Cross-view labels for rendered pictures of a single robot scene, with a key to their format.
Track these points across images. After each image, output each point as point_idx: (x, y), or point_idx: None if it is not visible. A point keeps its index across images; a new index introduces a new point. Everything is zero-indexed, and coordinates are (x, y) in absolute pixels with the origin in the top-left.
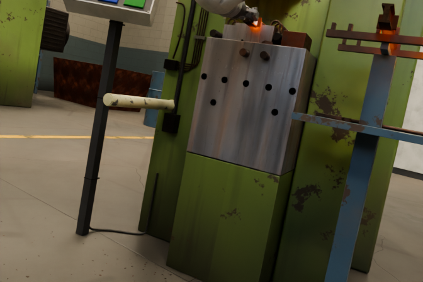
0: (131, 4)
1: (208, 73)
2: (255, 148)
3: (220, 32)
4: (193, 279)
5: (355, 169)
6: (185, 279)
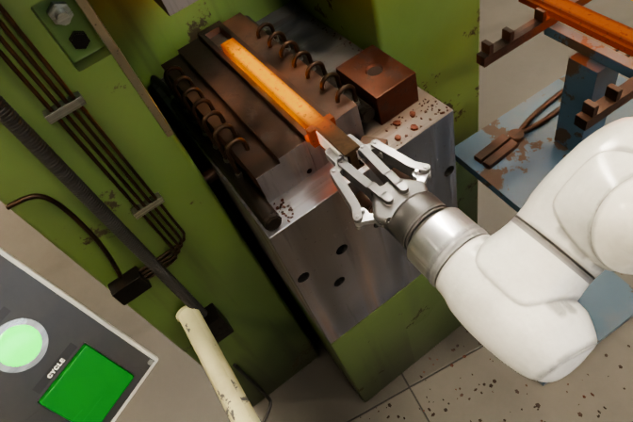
0: (109, 408)
1: (309, 268)
2: None
3: (182, 160)
4: (403, 377)
5: None
6: (403, 389)
